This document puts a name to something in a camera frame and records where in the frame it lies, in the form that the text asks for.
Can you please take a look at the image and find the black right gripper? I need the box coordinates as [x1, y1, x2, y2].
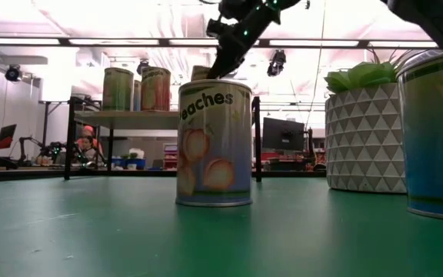
[205, 0, 303, 80]

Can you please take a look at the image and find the green table mat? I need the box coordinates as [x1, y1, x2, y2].
[0, 175, 443, 277]

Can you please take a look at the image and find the person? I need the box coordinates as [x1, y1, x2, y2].
[75, 125, 104, 165]

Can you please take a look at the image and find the wooden shelf with black legs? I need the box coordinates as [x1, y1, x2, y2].
[63, 95, 264, 183]

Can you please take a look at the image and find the green label can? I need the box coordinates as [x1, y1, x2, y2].
[102, 67, 135, 112]

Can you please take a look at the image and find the red white storage rack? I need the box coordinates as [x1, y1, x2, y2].
[162, 142, 178, 170]

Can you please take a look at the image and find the overhead LED light bar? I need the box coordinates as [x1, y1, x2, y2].
[0, 35, 443, 50]

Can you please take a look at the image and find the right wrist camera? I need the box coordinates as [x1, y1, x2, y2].
[205, 17, 232, 39]

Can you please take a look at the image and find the black computer monitor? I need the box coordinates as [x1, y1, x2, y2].
[261, 117, 306, 152]

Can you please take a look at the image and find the peaches label can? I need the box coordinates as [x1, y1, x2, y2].
[175, 79, 254, 208]

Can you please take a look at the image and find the black ceiling-mounted camera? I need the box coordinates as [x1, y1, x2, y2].
[5, 64, 22, 82]
[266, 49, 287, 78]
[136, 59, 152, 76]

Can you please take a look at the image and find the succulent in white patterned pot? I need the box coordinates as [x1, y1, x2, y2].
[323, 48, 408, 195]

